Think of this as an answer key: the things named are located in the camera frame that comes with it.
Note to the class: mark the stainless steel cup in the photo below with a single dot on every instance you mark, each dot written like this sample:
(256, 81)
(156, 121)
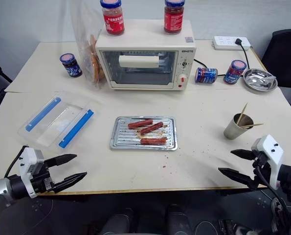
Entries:
(234, 131)

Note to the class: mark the red blue label jar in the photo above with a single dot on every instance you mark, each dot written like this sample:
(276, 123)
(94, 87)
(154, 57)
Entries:
(206, 75)
(234, 72)

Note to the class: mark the wooden stick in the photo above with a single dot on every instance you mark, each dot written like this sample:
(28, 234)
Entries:
(243, 113)
(254, 125)

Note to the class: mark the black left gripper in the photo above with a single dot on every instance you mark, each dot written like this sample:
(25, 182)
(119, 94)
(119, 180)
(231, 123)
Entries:
(40, 178)

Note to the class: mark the stainless steel bowl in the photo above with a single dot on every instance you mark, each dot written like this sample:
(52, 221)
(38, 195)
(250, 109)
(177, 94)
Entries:
(255, 82)

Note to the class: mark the red sausage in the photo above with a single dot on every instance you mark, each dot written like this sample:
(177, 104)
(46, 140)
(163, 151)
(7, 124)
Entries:
(151, 128)
(153, 141)
(140, 123)

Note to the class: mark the clear container with blue clips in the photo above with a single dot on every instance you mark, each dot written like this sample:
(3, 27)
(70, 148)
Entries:
(54, 122)

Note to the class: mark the red sauce jar white print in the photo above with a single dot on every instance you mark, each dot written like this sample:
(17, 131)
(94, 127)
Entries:
(114, 20)

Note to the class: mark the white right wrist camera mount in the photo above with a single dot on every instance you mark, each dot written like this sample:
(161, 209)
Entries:
(270, 149)

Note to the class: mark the white power strip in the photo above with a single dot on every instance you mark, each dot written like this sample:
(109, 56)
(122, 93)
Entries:
(227, 42)

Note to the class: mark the cream toaster oven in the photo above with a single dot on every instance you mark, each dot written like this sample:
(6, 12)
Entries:
(145, 41)

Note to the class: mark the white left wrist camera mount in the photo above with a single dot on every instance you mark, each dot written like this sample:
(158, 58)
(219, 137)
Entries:
(28, 159)

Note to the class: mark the clear plastic bag of bread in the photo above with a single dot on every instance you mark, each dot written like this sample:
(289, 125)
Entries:
(86, 36)

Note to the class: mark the ribbed metal baking tray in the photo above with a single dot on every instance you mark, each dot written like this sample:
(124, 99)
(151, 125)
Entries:
(125, 140)

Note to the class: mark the red sauce jar plain label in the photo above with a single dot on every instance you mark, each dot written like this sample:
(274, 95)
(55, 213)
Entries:
(173, 19)

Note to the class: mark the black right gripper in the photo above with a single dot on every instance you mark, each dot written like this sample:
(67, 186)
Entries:
(260, 171)

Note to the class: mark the dark blue label jar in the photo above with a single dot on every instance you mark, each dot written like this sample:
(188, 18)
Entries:
(72, 67)

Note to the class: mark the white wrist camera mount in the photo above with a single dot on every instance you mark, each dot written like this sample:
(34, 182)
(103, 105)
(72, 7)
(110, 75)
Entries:
(270, 149)
(28, 159)

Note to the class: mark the dark rounded shape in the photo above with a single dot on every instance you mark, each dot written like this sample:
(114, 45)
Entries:
(118, 222)

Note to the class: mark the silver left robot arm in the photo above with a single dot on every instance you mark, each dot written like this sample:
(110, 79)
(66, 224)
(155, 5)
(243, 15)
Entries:
(3, 187)

